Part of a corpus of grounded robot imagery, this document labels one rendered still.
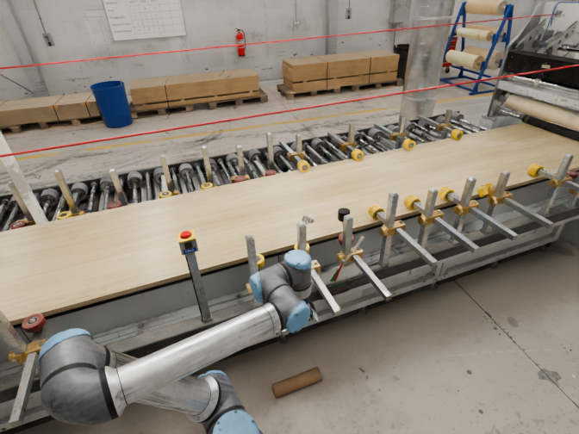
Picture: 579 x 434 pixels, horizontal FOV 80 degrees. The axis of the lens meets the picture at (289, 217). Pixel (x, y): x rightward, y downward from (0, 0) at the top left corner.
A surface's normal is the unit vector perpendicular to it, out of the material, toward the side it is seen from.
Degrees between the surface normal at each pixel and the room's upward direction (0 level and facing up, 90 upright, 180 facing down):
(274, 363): 0
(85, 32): 90
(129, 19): 90
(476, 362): 0
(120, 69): 90
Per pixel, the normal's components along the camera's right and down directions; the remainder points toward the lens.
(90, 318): 0.36, 0.51
